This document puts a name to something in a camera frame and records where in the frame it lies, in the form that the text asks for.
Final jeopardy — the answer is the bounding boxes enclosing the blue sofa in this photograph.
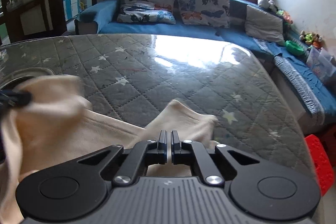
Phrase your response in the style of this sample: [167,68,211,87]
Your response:
[75,0,335,124]

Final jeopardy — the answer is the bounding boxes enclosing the green round bowl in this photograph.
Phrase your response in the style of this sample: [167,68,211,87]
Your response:
[285,40,305,56]

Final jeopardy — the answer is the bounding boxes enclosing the black white plush toy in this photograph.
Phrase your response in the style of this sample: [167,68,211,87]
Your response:
[257,0,278,13]

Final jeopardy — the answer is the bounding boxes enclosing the grey plain cushion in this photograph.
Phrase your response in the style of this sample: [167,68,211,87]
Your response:
[245,5,284,44]

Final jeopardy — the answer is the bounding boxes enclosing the butterfly print pillow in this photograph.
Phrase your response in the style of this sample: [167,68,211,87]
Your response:
[178,0,230,28]
[117,0,176,24]

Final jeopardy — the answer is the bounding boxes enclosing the left butterfly print pillow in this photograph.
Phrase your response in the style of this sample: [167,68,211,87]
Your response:
[117,0,176,24]

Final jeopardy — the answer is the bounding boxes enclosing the grey quilted star table cover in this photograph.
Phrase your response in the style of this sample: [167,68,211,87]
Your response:
[1,34,313,175]

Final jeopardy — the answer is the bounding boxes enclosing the colourful plush toys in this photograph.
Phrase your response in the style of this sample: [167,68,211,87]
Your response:
[299,30,324,50]

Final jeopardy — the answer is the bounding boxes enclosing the cream beige garment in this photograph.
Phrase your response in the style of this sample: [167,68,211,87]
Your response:
[1,76,218,223]

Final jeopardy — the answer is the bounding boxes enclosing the red plastic stool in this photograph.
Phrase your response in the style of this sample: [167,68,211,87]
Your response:
[305,135,335,196]

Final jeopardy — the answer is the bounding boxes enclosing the round black table burner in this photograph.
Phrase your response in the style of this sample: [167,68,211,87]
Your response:
[1,68,55,90]

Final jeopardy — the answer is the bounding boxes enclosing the clear plastic storage box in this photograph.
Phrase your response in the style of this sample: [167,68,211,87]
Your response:
[306,47,335,86]

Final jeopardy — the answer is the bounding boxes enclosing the right butterfly print pillow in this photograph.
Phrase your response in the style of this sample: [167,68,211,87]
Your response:
[178,0,230,28]

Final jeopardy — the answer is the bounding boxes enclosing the blue white cabinet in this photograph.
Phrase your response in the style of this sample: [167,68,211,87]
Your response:
[63,0,81,22]

